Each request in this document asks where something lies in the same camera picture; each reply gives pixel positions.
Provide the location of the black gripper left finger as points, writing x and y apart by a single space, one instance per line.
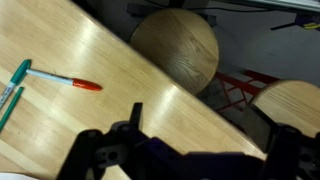
86 153

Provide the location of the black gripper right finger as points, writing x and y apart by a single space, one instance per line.
286 153

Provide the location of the round wooden stool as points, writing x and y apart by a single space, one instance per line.
175 50
300 100

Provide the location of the white paper sheet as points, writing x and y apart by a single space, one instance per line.
13 176

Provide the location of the red metal stool legs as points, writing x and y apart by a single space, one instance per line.
238 83

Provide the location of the thin green pen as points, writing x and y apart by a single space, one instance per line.
11 106

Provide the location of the green capped white marker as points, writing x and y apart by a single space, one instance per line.
20 71

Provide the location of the yellow and black clamp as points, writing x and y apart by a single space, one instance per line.
311 26

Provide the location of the grey aluminium rail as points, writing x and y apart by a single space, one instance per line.
283 4

